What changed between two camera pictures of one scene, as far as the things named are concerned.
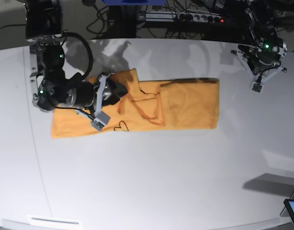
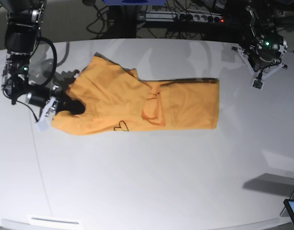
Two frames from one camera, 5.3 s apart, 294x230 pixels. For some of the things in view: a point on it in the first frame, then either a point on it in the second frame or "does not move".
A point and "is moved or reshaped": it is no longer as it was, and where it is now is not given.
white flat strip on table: [51, 221] does not move
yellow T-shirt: [184, 103] is moved or reshaped
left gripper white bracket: [101, 118] -> [63, 103]
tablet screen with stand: [292, 206] does not move
